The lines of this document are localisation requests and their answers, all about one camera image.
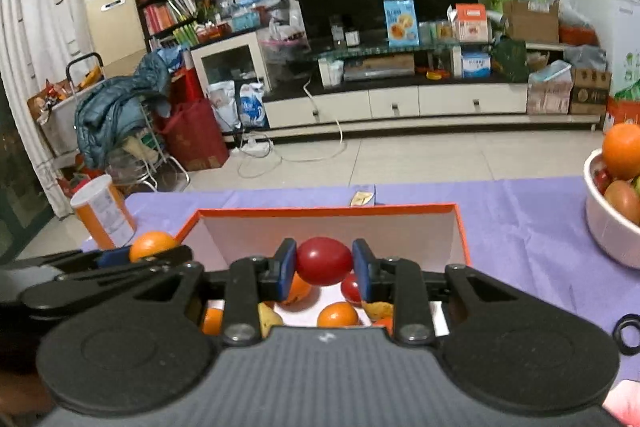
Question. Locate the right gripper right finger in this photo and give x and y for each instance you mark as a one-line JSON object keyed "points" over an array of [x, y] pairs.
{"points": [[400, 282]]}

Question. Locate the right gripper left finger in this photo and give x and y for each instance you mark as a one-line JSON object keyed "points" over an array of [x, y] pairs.
{"points": [[250, 282]]}

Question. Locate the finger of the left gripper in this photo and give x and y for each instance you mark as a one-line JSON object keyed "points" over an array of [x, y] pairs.
{"points": [[95, 259], [167, 259]]}

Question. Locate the small orange tomato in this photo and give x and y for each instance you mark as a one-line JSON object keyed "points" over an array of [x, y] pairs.
{"points": [[150, 244], [212, 323], [338, 315]]}

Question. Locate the red cherry tomato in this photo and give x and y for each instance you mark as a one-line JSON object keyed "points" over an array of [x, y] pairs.
{"points": [[322, 261]]}

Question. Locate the orange white canister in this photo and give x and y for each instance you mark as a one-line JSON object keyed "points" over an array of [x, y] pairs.
{"points": [[101, 208]]}

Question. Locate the yellow apple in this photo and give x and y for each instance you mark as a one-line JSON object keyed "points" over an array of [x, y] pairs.
{"points": [[268, 318]]}

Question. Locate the orange fruit box front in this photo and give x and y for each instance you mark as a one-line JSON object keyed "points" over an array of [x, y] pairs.
{"points": [[299, 291]]}

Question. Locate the orange cardboard box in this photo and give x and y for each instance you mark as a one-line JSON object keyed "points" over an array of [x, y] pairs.
{"points": [[432, 235]]}

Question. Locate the blue jacket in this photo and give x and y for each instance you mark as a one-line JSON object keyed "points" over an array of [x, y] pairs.
{"points": [[113, 109]]}

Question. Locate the red gift bag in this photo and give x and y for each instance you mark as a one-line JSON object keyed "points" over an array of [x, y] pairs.
{"points": [[193, 136]]}

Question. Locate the purple floral tablecloth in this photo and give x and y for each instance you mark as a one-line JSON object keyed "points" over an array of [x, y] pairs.
{"points": [[531, 234]]}

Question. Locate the white tv cabinet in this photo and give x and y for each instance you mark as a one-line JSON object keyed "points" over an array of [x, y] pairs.
{"points": [[384, 92]]}

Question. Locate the white small cabinet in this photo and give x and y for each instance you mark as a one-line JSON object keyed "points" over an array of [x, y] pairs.
{"points": [[237, 57]]}

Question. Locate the white air conditioner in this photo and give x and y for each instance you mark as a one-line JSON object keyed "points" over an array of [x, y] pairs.
{"points": [[116, 34]]}

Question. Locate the white fruit bowl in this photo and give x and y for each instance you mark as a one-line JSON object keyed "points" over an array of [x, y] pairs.
{"points": [[617, 237]]}

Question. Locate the blue snack bag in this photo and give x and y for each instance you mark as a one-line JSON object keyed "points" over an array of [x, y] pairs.
{"points": [[401, 23]]}

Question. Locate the orange in bowl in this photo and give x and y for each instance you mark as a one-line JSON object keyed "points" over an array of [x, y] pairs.
{"points": [[621, 150]]}

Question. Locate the white freezer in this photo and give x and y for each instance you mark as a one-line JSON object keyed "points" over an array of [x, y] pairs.
{"points": [[617, 26]]}

